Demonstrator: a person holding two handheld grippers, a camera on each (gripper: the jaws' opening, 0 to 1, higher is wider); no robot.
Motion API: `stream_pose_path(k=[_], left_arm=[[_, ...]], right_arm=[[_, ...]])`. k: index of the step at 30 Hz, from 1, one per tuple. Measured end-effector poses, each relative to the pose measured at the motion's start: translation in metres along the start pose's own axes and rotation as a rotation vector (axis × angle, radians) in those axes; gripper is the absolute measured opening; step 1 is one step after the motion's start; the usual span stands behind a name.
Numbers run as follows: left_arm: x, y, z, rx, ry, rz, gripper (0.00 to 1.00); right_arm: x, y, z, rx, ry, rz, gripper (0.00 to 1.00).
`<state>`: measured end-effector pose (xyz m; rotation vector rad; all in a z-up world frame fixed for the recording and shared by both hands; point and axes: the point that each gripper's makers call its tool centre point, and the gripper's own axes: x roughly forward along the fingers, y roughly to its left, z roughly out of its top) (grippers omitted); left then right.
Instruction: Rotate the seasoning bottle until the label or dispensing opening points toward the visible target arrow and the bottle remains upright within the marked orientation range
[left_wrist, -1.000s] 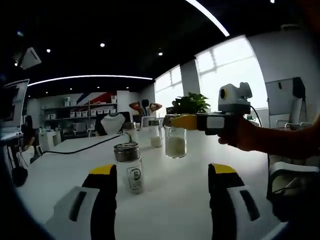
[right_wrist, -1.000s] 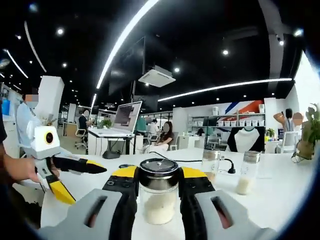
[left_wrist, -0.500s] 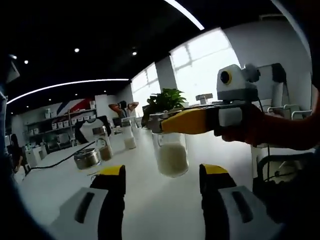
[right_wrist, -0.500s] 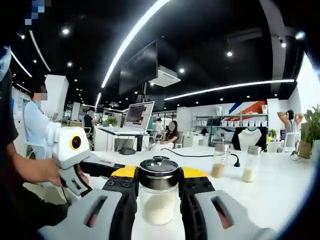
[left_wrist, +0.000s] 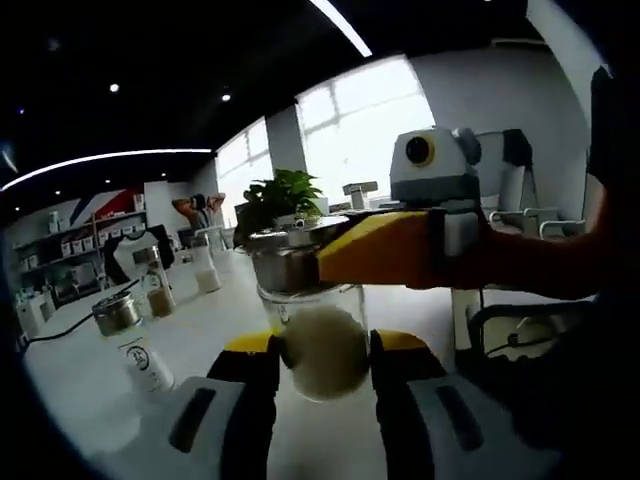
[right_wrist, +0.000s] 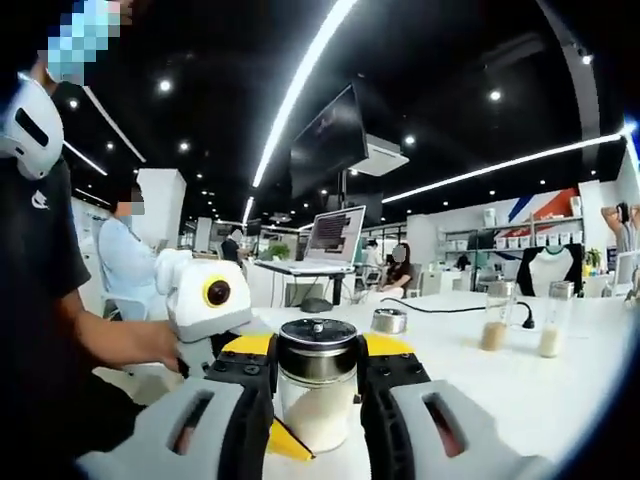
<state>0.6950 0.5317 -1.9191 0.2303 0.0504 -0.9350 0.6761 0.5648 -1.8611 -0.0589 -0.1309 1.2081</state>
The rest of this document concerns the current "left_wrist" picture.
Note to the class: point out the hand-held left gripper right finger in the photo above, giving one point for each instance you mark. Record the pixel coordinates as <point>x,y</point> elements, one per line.
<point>425,410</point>

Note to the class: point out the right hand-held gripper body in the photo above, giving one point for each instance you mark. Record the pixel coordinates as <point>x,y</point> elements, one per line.
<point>440,172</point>

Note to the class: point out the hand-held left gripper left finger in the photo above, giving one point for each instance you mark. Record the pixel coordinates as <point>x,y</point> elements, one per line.
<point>225,410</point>

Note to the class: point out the small glass seasoning bottle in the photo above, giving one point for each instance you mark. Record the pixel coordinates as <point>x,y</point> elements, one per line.
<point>145,365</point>
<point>325,350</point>

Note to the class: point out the tall seasoning bottle brown contents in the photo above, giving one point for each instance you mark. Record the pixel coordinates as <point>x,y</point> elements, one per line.
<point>161,302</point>

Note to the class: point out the tall seasoning bottle white contents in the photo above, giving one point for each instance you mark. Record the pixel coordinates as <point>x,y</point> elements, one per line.
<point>209,281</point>

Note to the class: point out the potted green plant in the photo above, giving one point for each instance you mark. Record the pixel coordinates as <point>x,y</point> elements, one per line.
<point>285,192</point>

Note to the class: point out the white chair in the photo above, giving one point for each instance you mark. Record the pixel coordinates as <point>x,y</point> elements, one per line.
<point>550,227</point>

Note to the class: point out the curved ceiling light strip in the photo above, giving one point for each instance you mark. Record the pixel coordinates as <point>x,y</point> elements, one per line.
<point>100,156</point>
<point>345,27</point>

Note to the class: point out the mannequin with raglan shirt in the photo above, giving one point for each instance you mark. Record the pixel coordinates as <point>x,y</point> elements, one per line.
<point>125,245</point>

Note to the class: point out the row of white storage bins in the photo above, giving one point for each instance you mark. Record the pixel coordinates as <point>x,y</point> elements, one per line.
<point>80,245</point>

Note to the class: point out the white canister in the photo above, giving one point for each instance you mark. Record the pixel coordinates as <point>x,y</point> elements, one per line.
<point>54,222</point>
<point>139,202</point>

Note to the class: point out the metal storage shelf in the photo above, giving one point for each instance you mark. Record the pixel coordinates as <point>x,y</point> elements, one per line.
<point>35,245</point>

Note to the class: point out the group of ceiling spotlights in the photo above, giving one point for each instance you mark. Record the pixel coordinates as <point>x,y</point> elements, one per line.
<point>114,87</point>

